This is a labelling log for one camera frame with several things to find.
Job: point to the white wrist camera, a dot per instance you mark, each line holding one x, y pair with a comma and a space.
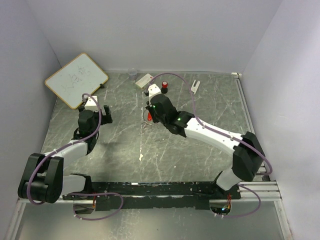
152, 91
90, 103

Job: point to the clear cup of paperclips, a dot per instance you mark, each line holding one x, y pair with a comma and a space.
132, 73

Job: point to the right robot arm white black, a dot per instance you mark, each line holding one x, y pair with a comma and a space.
245, 149

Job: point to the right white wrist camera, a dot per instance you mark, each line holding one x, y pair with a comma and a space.
152, 91

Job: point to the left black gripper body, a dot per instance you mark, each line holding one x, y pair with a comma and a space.
97, 117

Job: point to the small whiteboard yellow frame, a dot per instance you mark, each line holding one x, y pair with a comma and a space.
81, 75

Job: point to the red black stamp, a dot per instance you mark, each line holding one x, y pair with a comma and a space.
164, 87

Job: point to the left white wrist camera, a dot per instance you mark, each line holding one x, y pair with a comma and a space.
90, 103

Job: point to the white green staples box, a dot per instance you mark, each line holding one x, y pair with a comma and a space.
143, 82

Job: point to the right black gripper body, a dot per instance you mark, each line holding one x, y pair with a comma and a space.
160, 120

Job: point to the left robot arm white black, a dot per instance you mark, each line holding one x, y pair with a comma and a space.
47, 184

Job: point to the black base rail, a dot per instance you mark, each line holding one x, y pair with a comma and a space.
149, 195

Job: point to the white clip tool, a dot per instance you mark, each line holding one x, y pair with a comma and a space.
195, 86

